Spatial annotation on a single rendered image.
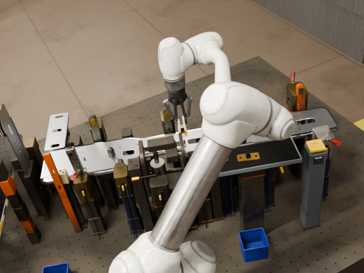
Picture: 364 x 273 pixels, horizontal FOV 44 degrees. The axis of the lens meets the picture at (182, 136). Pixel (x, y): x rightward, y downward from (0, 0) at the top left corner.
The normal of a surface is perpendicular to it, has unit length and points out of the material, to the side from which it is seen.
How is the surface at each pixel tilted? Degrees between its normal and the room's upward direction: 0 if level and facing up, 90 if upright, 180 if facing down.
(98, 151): 0
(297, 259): 0
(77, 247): 0
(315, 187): 90
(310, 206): 90
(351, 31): 90
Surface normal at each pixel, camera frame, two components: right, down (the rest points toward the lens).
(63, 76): -0.12, -0.76
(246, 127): 0.50, 0.54
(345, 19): -0.89, 0.37
